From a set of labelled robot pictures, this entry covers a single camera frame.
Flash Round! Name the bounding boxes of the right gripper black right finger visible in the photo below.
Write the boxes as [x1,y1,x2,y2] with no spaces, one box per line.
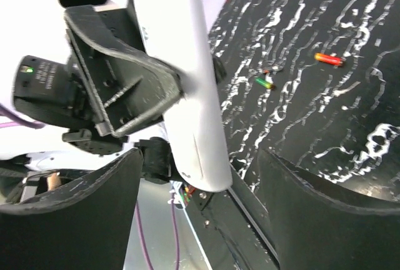
[257,149,399,269]

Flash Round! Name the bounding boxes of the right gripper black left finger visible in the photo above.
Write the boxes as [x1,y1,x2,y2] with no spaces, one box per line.
[1,149,143,269]

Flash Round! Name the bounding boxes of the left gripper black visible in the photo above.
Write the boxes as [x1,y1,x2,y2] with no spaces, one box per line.
[61,0,184,186]

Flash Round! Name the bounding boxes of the white remote control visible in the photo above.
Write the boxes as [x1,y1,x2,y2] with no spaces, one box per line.
[164,0,233,192]

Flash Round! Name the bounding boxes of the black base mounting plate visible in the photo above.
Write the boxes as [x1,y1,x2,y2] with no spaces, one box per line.
[186,169,279,269]

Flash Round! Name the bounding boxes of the green battery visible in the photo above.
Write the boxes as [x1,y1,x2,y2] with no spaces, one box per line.
[255,77,275,90]

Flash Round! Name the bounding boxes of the red orange battery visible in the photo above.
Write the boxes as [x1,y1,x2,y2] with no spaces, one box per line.
[314,52,346,67]

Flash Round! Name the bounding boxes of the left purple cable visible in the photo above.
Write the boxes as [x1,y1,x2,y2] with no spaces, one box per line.
[0,102,182,270]

